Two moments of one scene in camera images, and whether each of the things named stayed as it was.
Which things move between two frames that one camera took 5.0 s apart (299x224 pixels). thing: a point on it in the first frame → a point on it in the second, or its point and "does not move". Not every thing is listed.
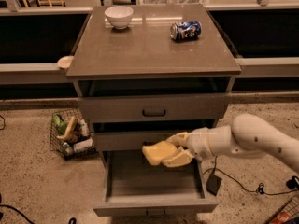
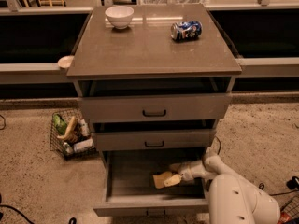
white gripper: [198, 143] → [187, 172]
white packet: [82, 145] does not move
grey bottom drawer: [134, 187] does not move
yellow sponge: [156, 153] → [160, 178]
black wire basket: [71, 135] does not move
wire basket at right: [291, 208] does not move
